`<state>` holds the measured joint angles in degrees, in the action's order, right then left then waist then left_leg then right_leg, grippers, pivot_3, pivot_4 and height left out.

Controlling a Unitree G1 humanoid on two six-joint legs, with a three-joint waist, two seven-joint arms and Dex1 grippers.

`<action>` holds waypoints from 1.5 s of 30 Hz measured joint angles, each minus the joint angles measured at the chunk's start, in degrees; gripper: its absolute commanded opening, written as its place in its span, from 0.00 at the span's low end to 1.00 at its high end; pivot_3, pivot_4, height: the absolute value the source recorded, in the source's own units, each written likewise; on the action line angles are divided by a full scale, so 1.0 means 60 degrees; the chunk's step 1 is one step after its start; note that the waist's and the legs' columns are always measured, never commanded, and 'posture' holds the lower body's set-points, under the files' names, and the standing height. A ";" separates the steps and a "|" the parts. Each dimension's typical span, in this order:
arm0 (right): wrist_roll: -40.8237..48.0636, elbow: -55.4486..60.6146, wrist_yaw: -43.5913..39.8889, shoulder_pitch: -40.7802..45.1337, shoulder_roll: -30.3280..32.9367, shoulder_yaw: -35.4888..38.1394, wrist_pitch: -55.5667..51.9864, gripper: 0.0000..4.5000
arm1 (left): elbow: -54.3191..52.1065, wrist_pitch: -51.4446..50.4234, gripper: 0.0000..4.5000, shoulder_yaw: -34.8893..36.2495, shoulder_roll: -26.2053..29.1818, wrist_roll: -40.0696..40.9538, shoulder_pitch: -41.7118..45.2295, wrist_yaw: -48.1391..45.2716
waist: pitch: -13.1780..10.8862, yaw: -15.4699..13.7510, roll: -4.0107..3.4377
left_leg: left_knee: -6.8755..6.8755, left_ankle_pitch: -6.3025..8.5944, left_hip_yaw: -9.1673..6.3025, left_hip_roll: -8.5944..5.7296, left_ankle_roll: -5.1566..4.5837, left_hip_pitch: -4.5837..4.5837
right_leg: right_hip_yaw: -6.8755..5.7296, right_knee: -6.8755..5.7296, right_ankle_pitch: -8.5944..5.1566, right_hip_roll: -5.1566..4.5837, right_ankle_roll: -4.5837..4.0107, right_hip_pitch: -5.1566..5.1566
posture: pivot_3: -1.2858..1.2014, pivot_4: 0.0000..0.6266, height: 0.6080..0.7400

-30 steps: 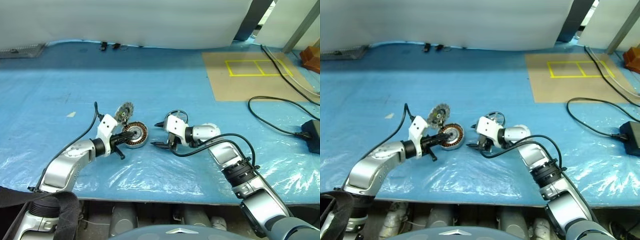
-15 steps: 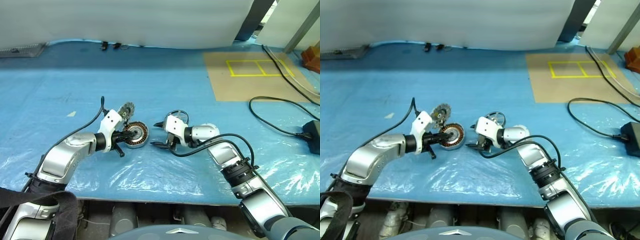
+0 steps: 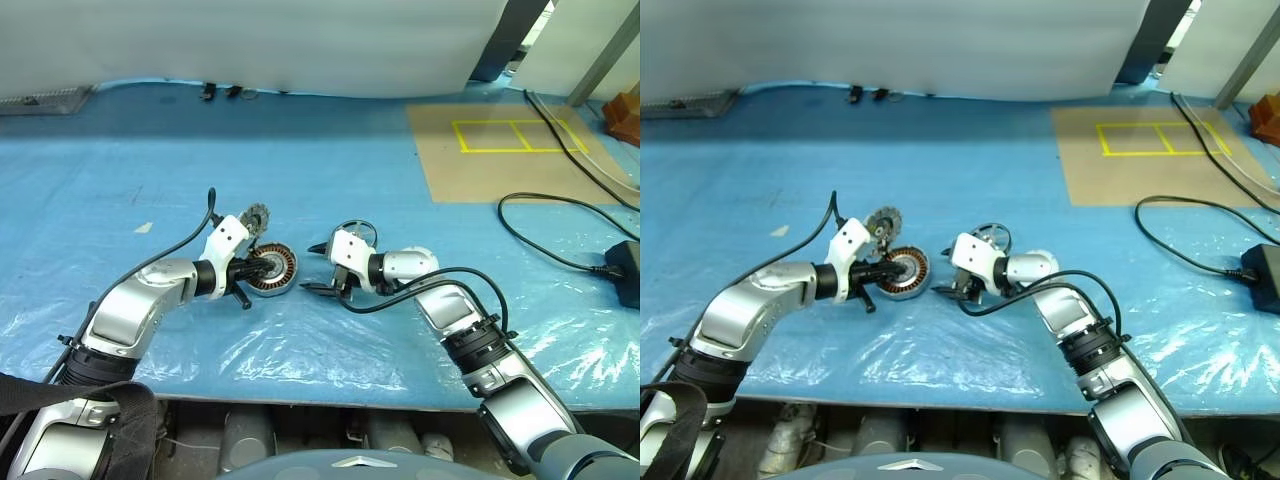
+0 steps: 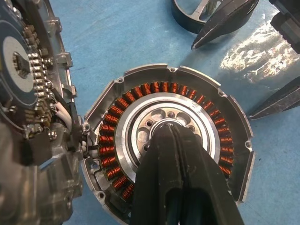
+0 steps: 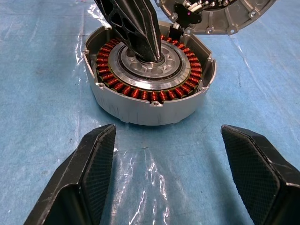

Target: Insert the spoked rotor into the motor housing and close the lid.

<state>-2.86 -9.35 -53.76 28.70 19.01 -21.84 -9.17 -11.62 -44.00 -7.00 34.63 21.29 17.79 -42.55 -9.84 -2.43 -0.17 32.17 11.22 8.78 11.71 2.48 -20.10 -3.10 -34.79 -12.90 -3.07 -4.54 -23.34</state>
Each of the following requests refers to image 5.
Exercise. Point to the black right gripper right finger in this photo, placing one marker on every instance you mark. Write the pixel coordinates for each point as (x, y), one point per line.
(264, 182)

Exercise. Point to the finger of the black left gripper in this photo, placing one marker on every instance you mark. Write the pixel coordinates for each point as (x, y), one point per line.
(138, 28)

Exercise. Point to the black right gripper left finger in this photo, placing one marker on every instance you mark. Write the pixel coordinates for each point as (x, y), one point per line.
(77, 187)

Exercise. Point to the grey rotor disc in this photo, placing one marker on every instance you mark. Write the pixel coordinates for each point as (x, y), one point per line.
(218, 21)

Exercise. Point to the copper wound stator ring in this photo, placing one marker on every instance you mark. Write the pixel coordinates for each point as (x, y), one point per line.
(140, 112)

